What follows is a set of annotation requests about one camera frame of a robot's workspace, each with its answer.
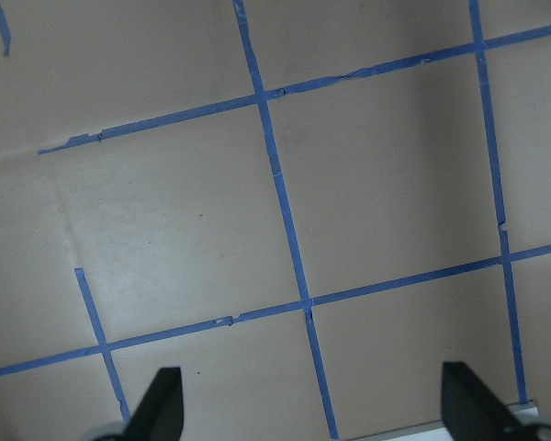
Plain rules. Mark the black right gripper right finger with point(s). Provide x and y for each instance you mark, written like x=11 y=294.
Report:
x=471 y=411

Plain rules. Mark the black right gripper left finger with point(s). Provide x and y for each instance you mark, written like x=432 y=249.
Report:
x=160 y=414

